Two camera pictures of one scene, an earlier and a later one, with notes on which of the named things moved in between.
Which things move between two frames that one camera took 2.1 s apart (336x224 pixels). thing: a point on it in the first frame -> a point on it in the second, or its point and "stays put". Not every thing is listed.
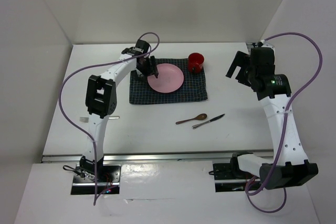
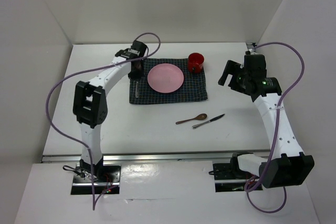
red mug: [195, 61] stays put
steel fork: [85, 119] -> [136, 90]
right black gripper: [242, 60] -> [231, 67]
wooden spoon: [201, 116] stays put
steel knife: [202, 124] stays put
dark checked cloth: [193, 87] stays put
